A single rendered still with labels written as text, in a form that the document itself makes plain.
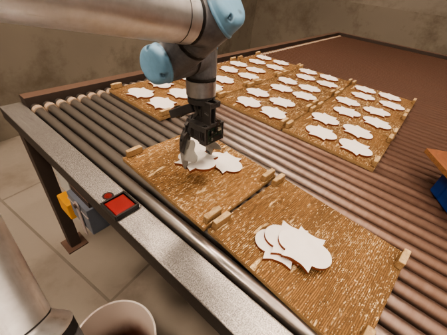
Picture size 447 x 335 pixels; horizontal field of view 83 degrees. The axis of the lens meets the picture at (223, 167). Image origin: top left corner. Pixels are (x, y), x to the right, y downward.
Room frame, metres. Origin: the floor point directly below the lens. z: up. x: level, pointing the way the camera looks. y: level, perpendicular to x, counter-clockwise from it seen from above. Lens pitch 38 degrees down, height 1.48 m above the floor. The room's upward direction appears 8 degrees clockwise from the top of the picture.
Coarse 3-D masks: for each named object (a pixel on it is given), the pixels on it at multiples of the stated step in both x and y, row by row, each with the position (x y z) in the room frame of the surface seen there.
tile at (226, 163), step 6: (222, 156) 0.76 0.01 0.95; (228, 156) 0.76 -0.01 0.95; (216, 162) 0.72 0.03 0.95; (222, 162) 0.72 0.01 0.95; (228, 162) 0.73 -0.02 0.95; (234, 162) 0.73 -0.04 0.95; (216, 168) 0.69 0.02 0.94; (222, 168) 0.69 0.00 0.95; (228, 168) 0.69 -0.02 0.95; (234, 168) 0.70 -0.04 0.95; (240, 168) 0.70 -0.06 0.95; (222, 174) 0.66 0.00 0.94
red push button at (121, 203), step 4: (120, 196) 0.51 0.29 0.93; (124, 196) 0.51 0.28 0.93; (112, 200) 0.49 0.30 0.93; (116, 200) 0.49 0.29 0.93; (120, 200) 0.50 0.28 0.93; (124, 200) 0.50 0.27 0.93; (128, 200) 0.50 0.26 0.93; (104, 204) 0.47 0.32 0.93; (108, 204) 0.48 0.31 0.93; (112, 204) 0.48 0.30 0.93; (116, 204) 0.48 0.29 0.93; (120, 204) 0.48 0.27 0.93; (124, 204) 0.48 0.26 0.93; (128, 204) 0.49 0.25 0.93; (132, 204) 0.49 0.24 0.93; (108, 208) 0.46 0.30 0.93; (112, 208) 0.46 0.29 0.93; (116, 208) 0.46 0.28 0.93; (120, 208) 0.47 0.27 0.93; (124, 208) 0.47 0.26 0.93; (112, 212) 0.45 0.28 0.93; (116, 212) 0.45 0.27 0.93; (120, 212) 0.45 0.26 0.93
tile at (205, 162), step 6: (180, 156) 0.63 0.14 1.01; (198, 156) 0.64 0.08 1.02; (204, 156) 0.64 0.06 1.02; (210, 156) 0.64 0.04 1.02; (216, 156) 0.64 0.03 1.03; (180, 162) 0.60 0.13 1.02; (192, 162) 0.60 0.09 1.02; (198, 162) 0.60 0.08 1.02; (204, 162) 0.60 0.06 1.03; (210, 162) 0.60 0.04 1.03; (186, 168) 0.57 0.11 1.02; (192, 168) 0.56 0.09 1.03; (198, 168) 0.57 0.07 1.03; (204, 168) 0.57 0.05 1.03; (210, 168) 0.57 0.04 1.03
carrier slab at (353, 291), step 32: (288, 192) 0.62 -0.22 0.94; (224, 224) 0.45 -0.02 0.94; (256, 224) 0.47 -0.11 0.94; (288, 224) 0.48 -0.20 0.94; (320, 224) 0.50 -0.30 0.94; (352, 224) 0.52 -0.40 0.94; (256, 256) 0.37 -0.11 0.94; (352, 256) 0.41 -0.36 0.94; (384, 256) 0.42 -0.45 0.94; (288, 288) 0.30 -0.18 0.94; (320, 288) 0.31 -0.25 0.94; (352, 288) 0.32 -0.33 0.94; (384, 288) 0.33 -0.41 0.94; (320, 320) 0.24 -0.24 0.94; (352, 320) 0.25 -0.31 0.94
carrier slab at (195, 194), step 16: (160, 144) 0.80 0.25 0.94; (176, 144) 0.81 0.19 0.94; (224, 144) 0.86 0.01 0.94; (128, 160) 0.67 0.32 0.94; (144, 160) 0.69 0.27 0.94; (160, 160) 0.70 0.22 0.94; (176, 160) 0.71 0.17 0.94; (144, 176) 0.60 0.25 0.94; (160, 176) 0.61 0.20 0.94; (176, 176) 0.62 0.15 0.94; (192, 176) 0.64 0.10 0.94; (208, 176) 0.65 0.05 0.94; (224, 176) 0.66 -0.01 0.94; (240, 176) 0.67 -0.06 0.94; (256, 176) 0.68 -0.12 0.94; (272, 176) 0.69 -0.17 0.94; (160, 192) 0.55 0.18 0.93; (176, 192) 0.55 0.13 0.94; (192, 192) 0.56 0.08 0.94; (208, 192) 0.57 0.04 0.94; (224, 192) 0.58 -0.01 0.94; (240, 192) 0.59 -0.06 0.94; (192, 208) 0.50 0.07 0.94; (208, 208) 0.50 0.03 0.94; (224, 208) 0.51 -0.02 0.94; (208, 224) 0.45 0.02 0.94
